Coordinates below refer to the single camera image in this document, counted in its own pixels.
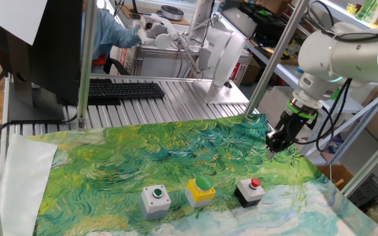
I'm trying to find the round grey device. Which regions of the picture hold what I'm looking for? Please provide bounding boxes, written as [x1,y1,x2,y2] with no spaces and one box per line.
[160,5,185,22]

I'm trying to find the small green button grey box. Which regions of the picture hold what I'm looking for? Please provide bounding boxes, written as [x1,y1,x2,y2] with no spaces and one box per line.
[139,184,172,222]

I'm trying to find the black monitor cable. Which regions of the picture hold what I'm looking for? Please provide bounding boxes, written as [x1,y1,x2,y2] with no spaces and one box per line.
[0,111,78,171]

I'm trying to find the green dome button yellow box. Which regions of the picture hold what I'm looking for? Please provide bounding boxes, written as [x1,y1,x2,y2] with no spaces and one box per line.
[184,174,217,208]

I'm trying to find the silver flight case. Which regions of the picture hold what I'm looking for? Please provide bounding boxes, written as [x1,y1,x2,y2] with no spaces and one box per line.
[131,44,252,88]

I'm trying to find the painted landscape cloth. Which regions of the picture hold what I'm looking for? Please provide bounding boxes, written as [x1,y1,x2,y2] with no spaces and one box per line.
[26,113,378,236]

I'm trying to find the black crate with green item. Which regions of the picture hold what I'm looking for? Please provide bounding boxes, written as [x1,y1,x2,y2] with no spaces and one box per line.
[240,1,290,33]

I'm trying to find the wooden desk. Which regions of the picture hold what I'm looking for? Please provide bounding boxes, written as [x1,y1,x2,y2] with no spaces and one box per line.
[119,5,192,26]

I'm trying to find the red button white black box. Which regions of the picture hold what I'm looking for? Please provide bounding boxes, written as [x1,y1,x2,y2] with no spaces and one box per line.
[234,177,266,208]

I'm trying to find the white metal shelving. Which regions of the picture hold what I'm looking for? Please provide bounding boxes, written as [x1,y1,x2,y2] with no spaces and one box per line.
[244,0,378,165]

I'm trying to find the grey laptop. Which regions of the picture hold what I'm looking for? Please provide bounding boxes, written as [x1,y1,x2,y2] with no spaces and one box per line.
[221,6,259,37]

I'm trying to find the open cardboard box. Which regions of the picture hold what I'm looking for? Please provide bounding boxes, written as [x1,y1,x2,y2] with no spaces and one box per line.
[316,163,354,191]

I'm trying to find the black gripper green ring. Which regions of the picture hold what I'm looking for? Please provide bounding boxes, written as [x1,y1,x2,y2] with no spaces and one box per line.
[264,100,318,161]

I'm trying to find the white robot arm with base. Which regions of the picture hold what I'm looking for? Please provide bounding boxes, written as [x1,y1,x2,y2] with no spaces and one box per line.
[188,0,252,106]

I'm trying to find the person in blue shirt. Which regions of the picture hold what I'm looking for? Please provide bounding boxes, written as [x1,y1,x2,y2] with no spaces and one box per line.
[80,8,144,75]

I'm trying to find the green translucent container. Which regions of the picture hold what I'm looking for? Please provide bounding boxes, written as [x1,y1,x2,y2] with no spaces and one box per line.
[356,0,373,19]

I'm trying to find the shiny white cloth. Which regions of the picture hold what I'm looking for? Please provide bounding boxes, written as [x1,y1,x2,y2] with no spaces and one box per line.
[0,132,58,236]

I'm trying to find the white carton red print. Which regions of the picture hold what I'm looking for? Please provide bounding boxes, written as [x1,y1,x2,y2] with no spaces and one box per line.
[109,45,137,75]

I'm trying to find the black computer monitor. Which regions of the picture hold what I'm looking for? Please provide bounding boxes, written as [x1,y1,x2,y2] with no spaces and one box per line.
[7,0,83,122]

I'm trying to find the white haptic control device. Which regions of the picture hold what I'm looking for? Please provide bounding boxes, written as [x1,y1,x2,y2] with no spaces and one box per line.
[133,12,206,75]

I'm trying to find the black office chair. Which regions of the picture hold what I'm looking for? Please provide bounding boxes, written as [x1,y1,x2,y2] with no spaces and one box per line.
[90,54,131,76]

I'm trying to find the black keyboard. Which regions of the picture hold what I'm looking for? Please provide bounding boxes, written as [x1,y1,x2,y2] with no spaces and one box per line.
[87,78,166,106]

